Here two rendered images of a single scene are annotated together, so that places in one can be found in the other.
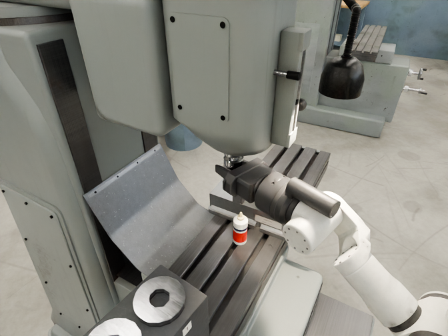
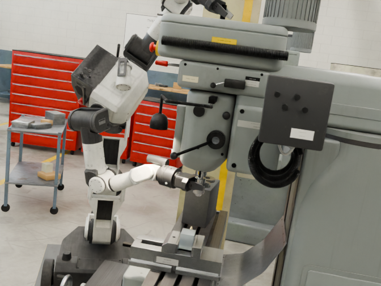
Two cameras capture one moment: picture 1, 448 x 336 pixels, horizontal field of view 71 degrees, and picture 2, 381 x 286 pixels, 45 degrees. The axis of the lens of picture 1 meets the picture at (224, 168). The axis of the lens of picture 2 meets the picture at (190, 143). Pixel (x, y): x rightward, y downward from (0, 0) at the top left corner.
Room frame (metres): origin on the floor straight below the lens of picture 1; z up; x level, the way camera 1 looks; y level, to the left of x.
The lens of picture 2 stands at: (2.25, -0.75, 1.76)
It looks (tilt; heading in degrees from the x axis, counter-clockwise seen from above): 11 degrees down; 158
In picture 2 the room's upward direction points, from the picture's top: 7 degrees clockwise
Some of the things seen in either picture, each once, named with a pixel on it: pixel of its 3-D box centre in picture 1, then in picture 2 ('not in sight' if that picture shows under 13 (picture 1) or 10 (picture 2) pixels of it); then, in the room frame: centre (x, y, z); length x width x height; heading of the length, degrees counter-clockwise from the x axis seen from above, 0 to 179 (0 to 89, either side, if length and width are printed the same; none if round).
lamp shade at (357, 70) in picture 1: (343, 74); (159, 120); (0.54, -0.20, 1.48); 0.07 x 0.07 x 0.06
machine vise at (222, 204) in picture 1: (267, 202); (177, 251); (0.74, -0.13, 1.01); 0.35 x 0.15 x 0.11; 62
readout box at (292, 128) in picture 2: not in sight; (295, 112); (1.04, 0.07, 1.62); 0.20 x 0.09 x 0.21; 60
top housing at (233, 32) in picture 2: not in sight; (223, 43); (0.61, -0.01, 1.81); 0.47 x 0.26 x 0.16; 60
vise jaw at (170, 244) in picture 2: not in sight; (172, 241); (0.73, -0.16, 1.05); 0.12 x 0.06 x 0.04; 152
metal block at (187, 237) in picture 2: not in sight; (187, 239); (0.75, -0.11, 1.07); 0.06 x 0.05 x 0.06; 152
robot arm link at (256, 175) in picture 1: (262, 187); (180, 180); (0.53, -0.08, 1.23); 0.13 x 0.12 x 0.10; 131
